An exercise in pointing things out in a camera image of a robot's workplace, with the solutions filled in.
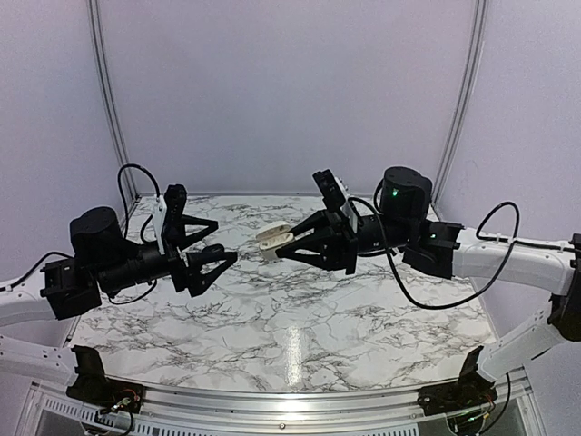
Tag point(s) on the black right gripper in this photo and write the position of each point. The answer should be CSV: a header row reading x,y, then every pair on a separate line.
x,y
339,242

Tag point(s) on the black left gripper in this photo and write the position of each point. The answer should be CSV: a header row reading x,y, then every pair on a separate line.
x,y
191,276

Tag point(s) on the black earbud charging case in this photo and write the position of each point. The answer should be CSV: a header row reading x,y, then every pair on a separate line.
x,y
214,248

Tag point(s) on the white earbud charging case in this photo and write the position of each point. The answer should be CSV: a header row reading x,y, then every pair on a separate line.
x,y
272,237

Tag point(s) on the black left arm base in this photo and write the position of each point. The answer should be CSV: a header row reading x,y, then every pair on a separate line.
x,y
91,385

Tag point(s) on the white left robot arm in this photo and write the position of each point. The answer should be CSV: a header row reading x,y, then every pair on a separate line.
x,y
104,264

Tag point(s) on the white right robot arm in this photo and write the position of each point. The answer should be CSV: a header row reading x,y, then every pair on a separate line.
x,y
450,250

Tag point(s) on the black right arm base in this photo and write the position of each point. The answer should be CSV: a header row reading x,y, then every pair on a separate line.
x,y
468,390

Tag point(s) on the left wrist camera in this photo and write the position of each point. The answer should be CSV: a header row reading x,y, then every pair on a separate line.
x,y
170,209

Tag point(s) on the aluminium front rail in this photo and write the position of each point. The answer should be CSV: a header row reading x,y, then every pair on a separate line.
x,y
169,410

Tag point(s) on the left aluminium wall post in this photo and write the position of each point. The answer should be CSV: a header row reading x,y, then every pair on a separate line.
x,y
105,82

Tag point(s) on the aluminium wall post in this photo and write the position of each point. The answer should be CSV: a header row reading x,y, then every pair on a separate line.
x,y
105,82
467,84

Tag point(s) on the right aluminium wall post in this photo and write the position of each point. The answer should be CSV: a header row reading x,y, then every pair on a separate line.
x,y
467,84

